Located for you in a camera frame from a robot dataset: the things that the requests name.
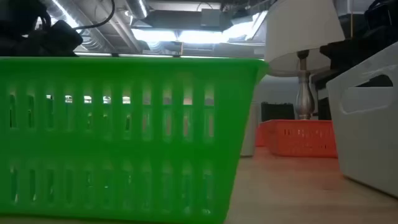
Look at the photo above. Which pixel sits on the orange slotted plastic basket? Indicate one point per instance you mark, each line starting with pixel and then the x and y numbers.
pixel 261 135
pixel 298 140

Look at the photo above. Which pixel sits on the green slotted plastic basket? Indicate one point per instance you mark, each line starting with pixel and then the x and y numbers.
pixel 124 77

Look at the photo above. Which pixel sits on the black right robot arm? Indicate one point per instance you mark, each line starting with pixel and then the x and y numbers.
pixel 379 25

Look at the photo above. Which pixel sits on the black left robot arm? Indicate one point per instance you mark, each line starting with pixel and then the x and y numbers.
pixel 18 37

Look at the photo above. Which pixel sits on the ceiling light strip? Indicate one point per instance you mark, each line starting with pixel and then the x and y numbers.
pixel 186 35

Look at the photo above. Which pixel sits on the black box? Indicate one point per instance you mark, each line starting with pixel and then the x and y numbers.
pixel 276 112

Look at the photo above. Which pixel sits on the grey ceiling box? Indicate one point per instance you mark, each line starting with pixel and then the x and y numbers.
pixel 211 18

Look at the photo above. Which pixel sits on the table lamp white shade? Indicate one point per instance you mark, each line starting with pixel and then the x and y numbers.
pixel 298 28

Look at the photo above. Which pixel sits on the silver ventilation duct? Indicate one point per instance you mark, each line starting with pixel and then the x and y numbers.
pixel 136 7

